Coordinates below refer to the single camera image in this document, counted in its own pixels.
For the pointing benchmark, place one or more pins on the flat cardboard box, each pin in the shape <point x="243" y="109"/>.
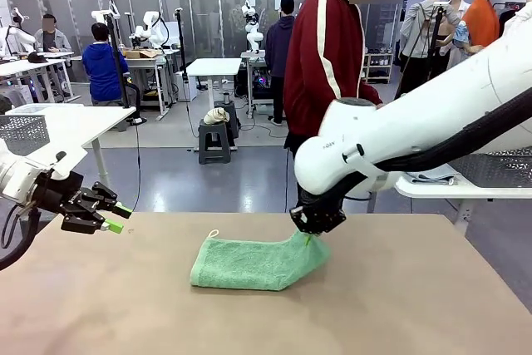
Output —
<point x="141" y="54"/>

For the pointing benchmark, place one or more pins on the black cap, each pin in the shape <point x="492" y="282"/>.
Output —
<point x="36" y="57"/>

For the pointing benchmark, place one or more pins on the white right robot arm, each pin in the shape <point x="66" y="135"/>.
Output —
<point x="415" y="130"/>

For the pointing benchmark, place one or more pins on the dark hanging garments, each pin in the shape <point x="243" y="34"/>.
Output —
<point x="507" y="18"/>

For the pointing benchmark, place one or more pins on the dark plastic stool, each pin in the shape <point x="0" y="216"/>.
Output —
<point x="233" y="116"/>

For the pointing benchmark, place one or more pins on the small dark cup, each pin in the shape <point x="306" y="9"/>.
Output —
<point x="226" y="96"/>

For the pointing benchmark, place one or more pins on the person in navy hoodie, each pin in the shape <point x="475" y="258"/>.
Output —
<point x="279" y="47"/>

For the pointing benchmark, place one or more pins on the dark grey plastic basket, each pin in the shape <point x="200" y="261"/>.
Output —
<point x="498" y="170"/>
<point x="23" y="132"/>

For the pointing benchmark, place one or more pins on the black pole stand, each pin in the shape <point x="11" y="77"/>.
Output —
<point x="181" y="43"/>
<point x="118" y="60"/>

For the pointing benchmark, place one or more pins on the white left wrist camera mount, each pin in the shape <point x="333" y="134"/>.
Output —
<point x="54" y="166"/>

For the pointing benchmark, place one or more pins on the person in grey jacket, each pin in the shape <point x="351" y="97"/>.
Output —
<point x="52" y="41"/>

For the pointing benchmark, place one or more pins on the figure in blue floral dress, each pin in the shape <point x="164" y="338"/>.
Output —
<point x="462" y="12"/>

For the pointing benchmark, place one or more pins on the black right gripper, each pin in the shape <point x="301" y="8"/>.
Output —
<point x="318" y="205"/>

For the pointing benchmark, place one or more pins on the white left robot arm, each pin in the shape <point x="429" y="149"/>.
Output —
<point x="16" y="176"/>

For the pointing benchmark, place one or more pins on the grey plastic step stool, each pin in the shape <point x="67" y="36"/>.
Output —
<point x="214" y="139"/>

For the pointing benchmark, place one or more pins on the beige bundled cloth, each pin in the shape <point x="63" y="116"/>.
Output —
<point x="216" y="116"/>

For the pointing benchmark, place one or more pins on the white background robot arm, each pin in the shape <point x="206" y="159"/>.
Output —
<point x="101" y="16"/>
<point x="21" y="35"/>
<point x="251" y="28"/>
<point x="151" y="31"/>

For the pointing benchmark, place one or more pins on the person in blue hoodie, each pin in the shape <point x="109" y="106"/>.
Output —
<point x="104" y="68"/>

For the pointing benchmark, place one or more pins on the mannequin in orange jacket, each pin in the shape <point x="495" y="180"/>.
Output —
<point x="482" y="18"/>

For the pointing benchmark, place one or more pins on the pale blue folded cloth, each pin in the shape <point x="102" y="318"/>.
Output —
<point x="432" y="176"/>

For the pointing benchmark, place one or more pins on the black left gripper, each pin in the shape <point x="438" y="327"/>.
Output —
<point x="54" y="193"/>

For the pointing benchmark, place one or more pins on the green terry towel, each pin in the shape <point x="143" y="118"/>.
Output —
<point x="249" y="263"/>

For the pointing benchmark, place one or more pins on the person's right forearm red sleeve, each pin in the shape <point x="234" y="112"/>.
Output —
<point x="370" y="95"/>

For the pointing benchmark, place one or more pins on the white shoe rack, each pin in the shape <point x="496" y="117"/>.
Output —
<point x="378" y="66"/>

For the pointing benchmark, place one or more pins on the person in red jacket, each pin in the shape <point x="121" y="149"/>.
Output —
<point x="316" y="60"/>

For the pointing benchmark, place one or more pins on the black camera tripod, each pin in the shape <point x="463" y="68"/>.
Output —
<point x="436" y="26"/>

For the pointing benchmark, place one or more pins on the mannequin in grey cardigan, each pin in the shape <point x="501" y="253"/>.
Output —
<point x="420" y="22"/>

